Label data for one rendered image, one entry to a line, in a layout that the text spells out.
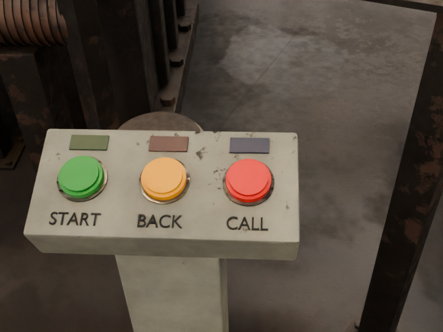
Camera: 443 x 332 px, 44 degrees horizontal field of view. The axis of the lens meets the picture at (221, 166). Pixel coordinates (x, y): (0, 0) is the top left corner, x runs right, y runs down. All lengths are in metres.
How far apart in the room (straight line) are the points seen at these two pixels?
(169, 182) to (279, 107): 1.15
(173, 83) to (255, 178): 1.14
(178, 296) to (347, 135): 1.04
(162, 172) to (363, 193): 0.93
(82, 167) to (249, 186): 0.15
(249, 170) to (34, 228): 0.19
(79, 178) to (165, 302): 0.16
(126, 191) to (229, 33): 1.53
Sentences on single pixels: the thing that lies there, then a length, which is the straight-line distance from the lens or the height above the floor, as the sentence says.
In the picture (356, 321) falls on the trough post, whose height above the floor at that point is 0.02.
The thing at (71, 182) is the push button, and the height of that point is 0.61.
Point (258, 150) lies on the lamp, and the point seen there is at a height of 0.61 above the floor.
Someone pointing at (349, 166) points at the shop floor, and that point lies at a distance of 1.43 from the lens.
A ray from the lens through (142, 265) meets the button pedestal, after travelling 0.53.
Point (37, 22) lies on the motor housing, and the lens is 1.08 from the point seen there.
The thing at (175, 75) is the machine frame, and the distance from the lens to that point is 1.63.
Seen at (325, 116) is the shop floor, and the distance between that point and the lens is 1.58.
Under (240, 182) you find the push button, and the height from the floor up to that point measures 0.61.
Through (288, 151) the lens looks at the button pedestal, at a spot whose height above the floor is 0.61.
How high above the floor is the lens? 0.94
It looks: 42 degrees down
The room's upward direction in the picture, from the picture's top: 2 degrees counter-clockwise
